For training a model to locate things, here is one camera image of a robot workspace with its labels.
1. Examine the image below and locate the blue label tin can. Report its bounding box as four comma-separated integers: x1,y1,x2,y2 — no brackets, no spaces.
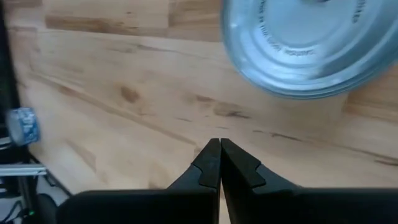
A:
5,107,41,147
220,0,398,100

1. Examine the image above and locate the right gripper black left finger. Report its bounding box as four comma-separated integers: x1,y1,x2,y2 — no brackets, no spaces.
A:
57,138,222,224

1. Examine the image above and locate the silver metal bracket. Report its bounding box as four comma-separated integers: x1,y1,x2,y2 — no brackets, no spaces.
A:
0,164,48,177

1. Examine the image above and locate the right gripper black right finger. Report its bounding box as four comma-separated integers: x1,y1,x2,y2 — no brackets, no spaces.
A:
221,138,398,224

